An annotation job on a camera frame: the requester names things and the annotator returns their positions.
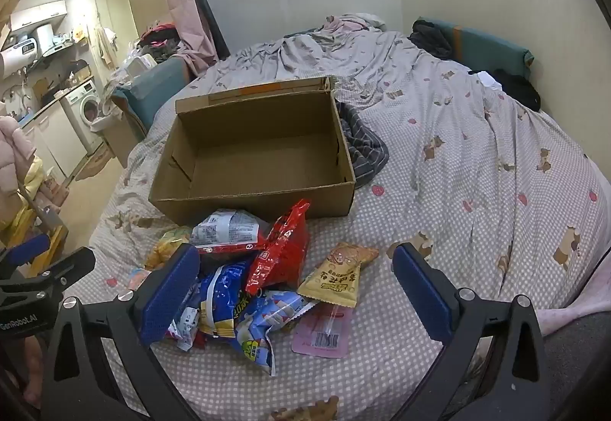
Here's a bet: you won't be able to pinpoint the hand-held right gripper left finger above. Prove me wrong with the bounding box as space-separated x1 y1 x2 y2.
40 243 202 421

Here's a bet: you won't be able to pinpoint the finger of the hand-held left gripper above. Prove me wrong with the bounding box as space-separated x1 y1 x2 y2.
0 234 51 269
21 246 97 295

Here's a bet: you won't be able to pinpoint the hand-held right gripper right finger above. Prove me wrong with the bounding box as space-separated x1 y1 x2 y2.
391 242 567 421

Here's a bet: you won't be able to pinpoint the white snack packet yellow label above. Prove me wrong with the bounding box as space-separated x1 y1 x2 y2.
190 209 274 256

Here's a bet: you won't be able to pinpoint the tan snack packet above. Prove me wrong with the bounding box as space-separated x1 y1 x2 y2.
297 241 381 308

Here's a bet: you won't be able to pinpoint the red snack packet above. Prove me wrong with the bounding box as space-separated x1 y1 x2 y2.
245 199 311 296

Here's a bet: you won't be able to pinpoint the brown cardboard box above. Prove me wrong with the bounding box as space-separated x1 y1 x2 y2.
148 76 357 226

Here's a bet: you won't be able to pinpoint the person's left hand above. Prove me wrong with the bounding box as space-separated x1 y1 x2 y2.
20 334 49 408

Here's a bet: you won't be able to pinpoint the small white snack packet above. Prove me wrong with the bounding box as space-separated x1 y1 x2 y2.
165 291 207 353

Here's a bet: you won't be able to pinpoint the small pink snack packet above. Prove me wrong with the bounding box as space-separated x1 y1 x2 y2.
128 267 152 289

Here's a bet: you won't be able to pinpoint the yellow chips packet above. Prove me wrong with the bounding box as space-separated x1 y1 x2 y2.
142 225 194 272

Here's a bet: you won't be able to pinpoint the dark blue snack packet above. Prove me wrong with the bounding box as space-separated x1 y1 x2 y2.
197 257 257 338

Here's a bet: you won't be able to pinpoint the yellow chair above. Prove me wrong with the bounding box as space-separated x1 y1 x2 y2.
0 162 68 256

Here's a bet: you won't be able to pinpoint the pink jacket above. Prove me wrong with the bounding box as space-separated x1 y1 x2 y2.
0 115 30 198

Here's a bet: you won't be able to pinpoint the light blue snack packet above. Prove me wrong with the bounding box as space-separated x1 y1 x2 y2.
233 289 321 378

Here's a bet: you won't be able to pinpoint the brown door mat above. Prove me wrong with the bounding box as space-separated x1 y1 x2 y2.
75 146 116 181

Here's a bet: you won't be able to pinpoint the white kitchen cabinets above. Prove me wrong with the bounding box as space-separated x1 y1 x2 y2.
21 103 87 179

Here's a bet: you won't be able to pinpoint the white washing machine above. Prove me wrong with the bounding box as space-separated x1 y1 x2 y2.
61 79 106 155

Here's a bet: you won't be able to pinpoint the dark striped cloth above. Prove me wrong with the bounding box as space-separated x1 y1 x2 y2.
333 101 390 191

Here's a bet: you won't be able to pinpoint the teal footboard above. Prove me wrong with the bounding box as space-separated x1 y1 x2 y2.
112 55 192 141

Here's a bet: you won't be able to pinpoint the white water heater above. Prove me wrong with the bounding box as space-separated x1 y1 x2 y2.
0 41 42 79

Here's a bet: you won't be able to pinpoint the white plastic box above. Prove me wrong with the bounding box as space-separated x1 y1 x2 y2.
119 53 158 84

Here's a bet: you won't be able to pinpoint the hanging towel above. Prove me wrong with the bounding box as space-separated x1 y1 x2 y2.
92 26 118 69

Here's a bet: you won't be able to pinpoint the black cloth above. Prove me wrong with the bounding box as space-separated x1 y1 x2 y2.
470 68 543 112

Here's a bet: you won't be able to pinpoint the pile of clothes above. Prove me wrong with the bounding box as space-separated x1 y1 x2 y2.
138 22 185 62

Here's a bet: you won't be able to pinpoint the black clothes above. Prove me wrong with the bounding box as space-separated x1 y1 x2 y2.
407 19 455 60

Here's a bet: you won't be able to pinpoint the teal headboard cushion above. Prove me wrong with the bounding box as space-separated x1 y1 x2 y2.
412 17 534 79

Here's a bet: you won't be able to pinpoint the crumpled pink quilt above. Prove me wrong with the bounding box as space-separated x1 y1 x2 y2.
283 12 388 42

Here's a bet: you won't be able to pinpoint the white wall cabinet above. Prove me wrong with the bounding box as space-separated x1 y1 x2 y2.
9 0 68 33

